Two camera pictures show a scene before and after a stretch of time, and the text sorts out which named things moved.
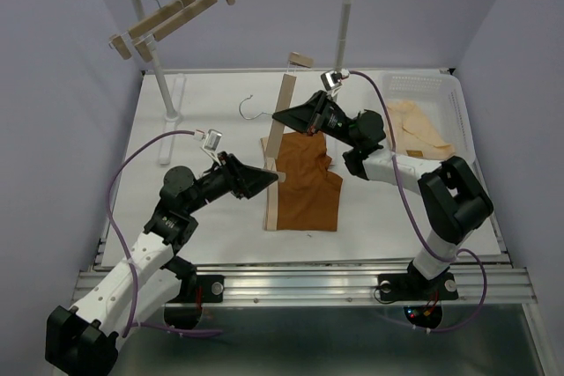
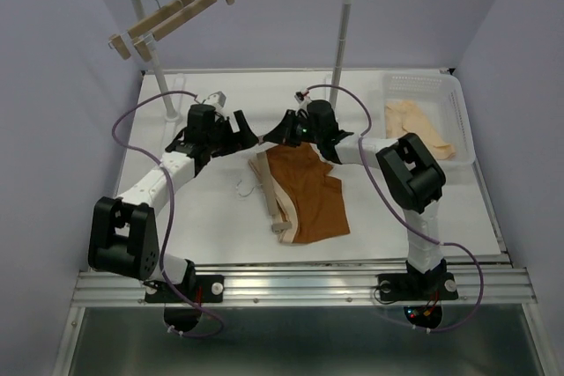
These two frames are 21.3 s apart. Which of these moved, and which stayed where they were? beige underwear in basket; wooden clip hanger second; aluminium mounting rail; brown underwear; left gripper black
Moved: brown underwear; left gripper black
Stayed: wooden clip hanger second; aluminium mounting rail; beige underwear in basket
